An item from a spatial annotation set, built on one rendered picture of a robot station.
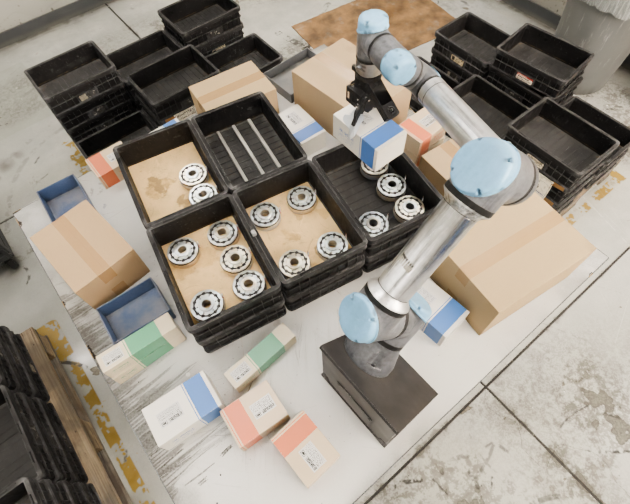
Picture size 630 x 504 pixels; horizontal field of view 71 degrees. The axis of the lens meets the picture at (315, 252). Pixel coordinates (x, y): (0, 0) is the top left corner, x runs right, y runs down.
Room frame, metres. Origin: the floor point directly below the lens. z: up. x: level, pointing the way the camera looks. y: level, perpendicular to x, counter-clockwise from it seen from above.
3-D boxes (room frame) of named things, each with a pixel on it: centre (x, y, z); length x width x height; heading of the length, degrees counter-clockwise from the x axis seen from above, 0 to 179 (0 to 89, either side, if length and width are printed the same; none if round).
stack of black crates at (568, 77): (1.96, -1.25, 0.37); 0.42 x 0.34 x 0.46; 36
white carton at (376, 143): (0.99, -0.19, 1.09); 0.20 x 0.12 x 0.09; 36
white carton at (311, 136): (1.36, 0.03, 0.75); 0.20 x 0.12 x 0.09; 34
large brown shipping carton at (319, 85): (1.50, -0.19, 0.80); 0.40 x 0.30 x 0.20; 41
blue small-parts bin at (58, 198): (1.06, 0.95, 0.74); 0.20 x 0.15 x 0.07; 33
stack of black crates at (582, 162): (1.40, -1.16, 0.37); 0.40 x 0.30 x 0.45; 36
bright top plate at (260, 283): (0.61, 0.21, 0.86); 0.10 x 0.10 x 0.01
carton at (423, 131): (1.26, -0.45, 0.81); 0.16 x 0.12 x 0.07; 128
